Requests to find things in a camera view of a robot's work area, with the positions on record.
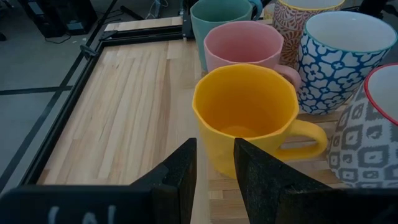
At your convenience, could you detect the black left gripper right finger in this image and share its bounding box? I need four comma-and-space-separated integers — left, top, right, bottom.
233, 138, 398, 224

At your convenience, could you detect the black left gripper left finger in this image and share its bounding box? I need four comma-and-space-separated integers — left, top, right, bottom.
0, 138, 197, 224

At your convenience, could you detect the grey pattern red-rimmed mug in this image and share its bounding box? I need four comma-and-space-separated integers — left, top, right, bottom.
328, 63, 398, 189

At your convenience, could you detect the yellow mug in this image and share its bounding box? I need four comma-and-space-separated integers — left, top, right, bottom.
192, 63, 329, 180

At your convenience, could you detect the blue floral pattern mug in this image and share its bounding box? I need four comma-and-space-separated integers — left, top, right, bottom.
297, 11, 398, 116

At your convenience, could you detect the pink mug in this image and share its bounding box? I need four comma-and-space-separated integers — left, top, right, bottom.
203, 21, 302, 94

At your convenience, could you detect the orange pattern yellow-rimmed mug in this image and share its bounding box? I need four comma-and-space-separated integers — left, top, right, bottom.
272, 0, 346, 68

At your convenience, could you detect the green faceted mug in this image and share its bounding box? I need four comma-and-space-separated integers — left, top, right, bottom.
190, 0, 264, 72

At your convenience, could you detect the black table clamp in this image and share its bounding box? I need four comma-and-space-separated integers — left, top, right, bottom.
79, 44, 100, 60

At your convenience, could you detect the black equipment box with screen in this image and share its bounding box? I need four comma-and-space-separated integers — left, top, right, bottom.
62, 0, 99, 35

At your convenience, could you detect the black aluminium table frame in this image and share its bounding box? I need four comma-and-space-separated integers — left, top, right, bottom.
18, 0, 195, 187

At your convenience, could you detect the thin black equipment cable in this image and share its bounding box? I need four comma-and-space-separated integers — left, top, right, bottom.
43, 32, 74, 44

